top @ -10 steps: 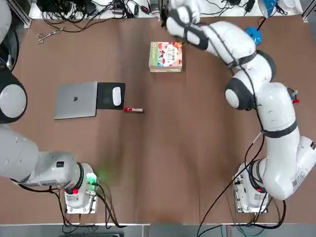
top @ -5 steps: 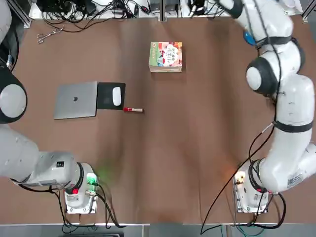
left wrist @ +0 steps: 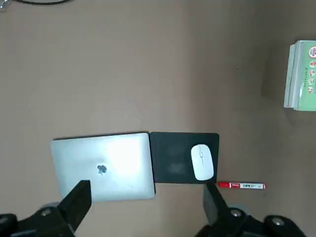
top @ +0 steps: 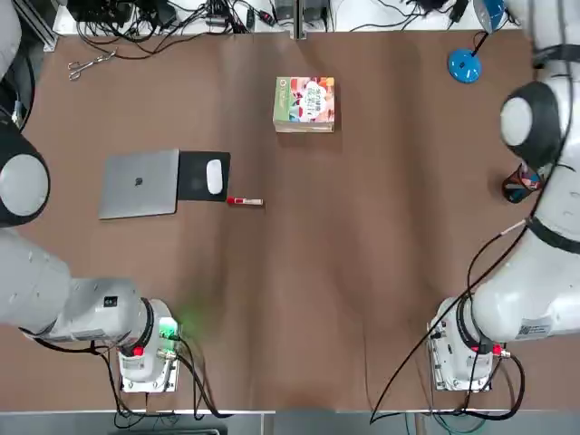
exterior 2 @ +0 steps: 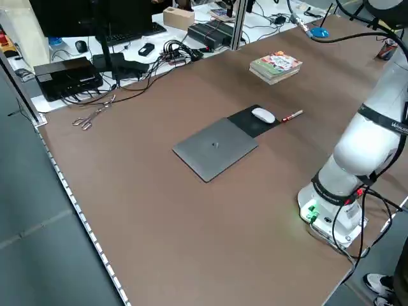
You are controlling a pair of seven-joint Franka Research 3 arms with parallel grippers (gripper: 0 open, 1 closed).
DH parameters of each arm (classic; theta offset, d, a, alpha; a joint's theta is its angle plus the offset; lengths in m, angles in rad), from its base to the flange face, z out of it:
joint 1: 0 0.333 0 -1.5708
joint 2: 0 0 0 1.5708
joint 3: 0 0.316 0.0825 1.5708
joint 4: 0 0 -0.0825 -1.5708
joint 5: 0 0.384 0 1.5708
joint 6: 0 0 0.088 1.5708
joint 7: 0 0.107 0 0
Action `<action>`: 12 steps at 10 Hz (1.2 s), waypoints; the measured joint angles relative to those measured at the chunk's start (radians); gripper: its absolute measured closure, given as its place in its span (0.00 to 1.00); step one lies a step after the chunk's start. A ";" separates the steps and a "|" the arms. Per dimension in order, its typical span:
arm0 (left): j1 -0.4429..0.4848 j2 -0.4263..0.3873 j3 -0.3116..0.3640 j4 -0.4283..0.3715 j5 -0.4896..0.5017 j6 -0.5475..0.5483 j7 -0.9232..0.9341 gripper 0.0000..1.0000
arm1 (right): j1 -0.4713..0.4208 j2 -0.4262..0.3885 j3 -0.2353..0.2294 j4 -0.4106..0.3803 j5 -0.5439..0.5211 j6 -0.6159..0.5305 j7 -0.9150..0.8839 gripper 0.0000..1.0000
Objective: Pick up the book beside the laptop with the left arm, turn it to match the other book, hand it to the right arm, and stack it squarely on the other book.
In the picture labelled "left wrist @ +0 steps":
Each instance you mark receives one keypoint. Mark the red and white marker pen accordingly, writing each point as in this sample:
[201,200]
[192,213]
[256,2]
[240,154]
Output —
[240,185]

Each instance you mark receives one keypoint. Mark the black mouse mat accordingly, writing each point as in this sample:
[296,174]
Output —
[172,158]

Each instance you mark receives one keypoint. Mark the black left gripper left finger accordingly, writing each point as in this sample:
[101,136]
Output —
[54,217]

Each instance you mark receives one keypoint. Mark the silver laptop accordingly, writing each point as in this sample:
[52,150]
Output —
[103,168]

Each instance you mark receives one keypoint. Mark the white computer mouse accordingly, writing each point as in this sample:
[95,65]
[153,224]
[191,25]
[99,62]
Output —
[202,161]

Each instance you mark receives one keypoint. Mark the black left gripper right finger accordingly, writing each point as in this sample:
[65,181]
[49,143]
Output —
[237,219]

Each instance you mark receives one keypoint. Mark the colourful fruit cover book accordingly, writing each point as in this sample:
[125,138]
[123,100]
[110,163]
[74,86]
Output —
[307,74]

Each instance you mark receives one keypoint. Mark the white and blue book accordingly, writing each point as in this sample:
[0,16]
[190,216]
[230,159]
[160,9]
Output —
[288,81]

